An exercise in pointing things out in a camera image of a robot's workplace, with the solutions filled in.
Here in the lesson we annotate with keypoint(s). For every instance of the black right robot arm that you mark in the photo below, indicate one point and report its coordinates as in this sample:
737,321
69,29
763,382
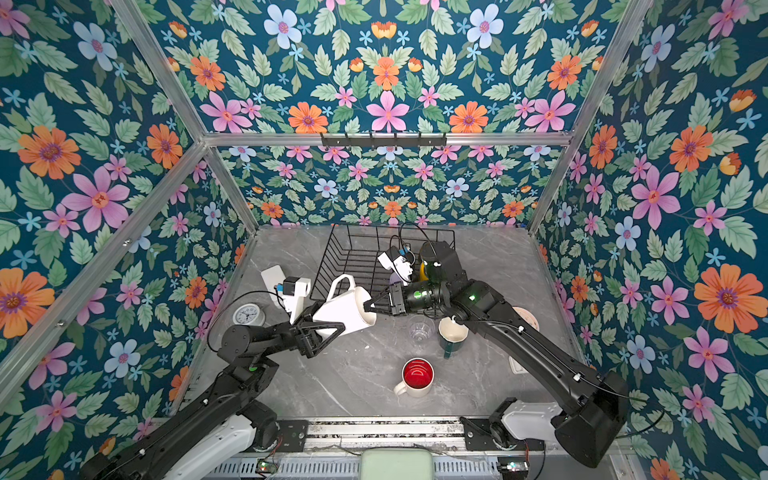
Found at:
591,407

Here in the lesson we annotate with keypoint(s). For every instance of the pink round alarm clock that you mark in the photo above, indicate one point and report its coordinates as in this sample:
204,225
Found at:
528,317

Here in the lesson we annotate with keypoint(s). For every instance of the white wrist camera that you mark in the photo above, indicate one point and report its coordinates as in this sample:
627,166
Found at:
295,291
400,260

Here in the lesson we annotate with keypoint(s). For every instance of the white rectangular box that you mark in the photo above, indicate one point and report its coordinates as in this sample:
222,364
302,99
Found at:
273,278

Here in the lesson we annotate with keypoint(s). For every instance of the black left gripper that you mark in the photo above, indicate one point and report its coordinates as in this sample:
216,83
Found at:
306,339

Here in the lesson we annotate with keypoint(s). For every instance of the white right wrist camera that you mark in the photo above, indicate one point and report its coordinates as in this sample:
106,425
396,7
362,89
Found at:
400,260

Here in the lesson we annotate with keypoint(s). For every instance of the white round alarm clock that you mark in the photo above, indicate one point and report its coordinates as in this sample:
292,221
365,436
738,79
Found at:
249,314

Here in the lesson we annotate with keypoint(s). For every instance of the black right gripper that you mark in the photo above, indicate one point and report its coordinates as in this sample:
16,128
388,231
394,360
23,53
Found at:
397,301

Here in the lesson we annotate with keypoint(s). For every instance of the green and cream mug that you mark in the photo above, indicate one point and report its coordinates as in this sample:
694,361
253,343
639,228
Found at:
452,336

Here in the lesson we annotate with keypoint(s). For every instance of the cream ceramic mug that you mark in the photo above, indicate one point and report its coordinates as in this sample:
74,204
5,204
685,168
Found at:
345,304

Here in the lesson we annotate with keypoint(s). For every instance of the pale green box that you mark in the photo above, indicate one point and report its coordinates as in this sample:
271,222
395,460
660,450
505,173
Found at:
396,464

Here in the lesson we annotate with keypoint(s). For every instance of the metal hook rail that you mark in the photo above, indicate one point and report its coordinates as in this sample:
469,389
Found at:
371,140

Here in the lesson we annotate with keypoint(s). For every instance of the black wire dish rack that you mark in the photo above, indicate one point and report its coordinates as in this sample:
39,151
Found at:
353,249

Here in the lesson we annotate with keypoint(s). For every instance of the clear glass cup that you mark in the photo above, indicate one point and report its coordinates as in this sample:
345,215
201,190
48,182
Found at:
421,331

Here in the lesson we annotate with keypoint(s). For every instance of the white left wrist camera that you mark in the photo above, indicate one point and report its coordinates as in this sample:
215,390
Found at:
295,291

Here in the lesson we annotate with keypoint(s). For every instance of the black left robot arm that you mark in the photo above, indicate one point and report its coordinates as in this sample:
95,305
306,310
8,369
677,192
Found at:
227,418

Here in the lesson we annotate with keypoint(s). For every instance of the red interior white mug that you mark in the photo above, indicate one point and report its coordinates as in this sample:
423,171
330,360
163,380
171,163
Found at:
417,377

